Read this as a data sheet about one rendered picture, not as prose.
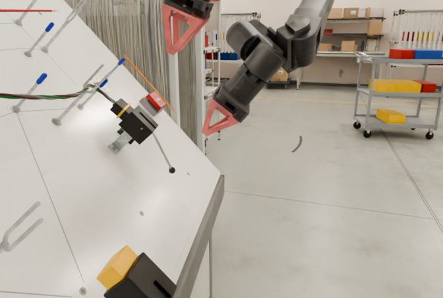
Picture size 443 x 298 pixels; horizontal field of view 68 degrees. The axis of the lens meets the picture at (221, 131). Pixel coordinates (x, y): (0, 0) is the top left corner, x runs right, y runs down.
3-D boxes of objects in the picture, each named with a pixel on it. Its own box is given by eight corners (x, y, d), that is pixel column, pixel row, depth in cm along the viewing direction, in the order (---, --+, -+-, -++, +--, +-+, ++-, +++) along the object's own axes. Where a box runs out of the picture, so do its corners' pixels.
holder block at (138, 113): (139, 145, 64) (153, 132, 63) (117, 124, 63) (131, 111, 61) (146, 136, 68) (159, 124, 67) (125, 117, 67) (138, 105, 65)
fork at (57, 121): (63, 124, 59) (113, 71, 54) (58, 128, 57) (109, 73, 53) (55, 116, 58) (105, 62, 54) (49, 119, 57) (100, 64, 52)
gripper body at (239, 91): (213, 99, 57) (240, 65, 54) (219, 85, 66) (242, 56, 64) (242, 122, 58) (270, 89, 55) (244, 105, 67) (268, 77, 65)
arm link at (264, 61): (278, 48, 54) (295, 60, 58) (256, 27, 58) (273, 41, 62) (250, 80, 56) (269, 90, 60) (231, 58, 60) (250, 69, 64)
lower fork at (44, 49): (43, 46, 70) (84, -3, 65) (50, 53, 70) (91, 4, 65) (37, 47, 68) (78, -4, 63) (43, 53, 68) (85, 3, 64)
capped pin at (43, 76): (12, 104, 52) (42, 68, 50) (21, 109, 53) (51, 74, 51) (8, 109, 51) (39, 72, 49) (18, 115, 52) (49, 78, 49)
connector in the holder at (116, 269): (107, 291, 37) (124, 278, 36) (95, 278, 37) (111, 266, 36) (123, 267, 41) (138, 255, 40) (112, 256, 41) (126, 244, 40)
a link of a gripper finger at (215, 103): (188, 127, 62) (218, 89, 59) (194, 115, 68) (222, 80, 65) (216, 149, 63) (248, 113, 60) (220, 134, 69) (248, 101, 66)
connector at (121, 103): (128, 125, 63) (134, 119, 63) (108, 109, 62) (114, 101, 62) (133, 120, 66) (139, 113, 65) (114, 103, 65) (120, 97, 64)
